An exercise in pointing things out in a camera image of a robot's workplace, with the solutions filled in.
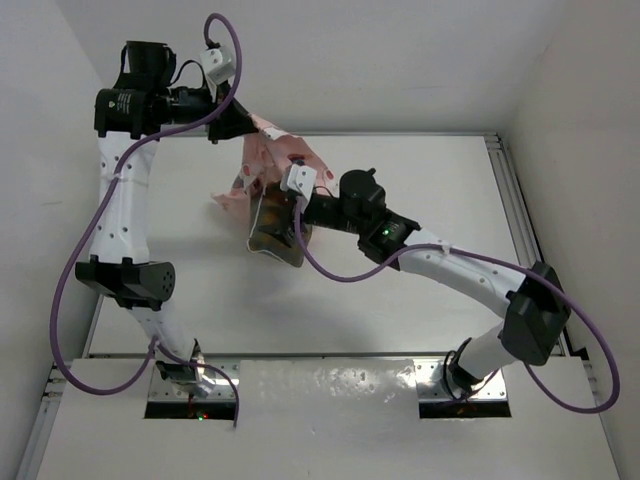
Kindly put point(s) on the white front cover board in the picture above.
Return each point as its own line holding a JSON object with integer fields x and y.
{"x": 325, "y": 419}

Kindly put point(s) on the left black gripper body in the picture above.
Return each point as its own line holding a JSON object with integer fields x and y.
{"x": 184, "y": 105}

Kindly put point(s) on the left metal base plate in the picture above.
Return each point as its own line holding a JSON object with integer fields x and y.
{"x": 178, "y": 383}

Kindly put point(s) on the right aluminium frame rail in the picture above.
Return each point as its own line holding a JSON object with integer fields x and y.
{"x": 518, "y": 219}

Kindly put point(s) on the grey pillow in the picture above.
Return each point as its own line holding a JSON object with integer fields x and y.
{"x": 272, "y": 225}

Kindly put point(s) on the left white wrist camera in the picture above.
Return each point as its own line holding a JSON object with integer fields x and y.
{"x": 218, "y": 64}

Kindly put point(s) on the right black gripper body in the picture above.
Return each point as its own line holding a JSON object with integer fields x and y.
{"x": 293, "y": 213}

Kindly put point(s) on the aluminium frame rail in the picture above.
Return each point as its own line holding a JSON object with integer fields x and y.
{"x": 43, "y": 424}
{"x": 307, "y": 133}
{"x": 518, "y": 219}

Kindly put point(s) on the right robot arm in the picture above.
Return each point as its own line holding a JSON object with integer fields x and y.
{"x": 527, "y": 300}

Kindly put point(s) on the pink cartoon pillowcase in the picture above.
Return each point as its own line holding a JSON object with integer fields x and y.
{"x": 265, "y": 157}

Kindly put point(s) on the rear aluminium frame rail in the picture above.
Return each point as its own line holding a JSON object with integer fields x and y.
{"x": 307, "y": 133}

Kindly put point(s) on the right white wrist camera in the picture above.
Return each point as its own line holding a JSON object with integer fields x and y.
{"x": 299, "y": 179}

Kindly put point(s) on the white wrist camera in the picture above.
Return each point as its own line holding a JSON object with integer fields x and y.
{"x": 299, "y": 179}
{"x": 218, "y": 64}

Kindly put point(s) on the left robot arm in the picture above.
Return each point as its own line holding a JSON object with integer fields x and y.
{"x": 119, "y": 264}

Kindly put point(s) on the left aluminium frame rail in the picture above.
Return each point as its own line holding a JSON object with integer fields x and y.
{"x": 43, "y": 424}

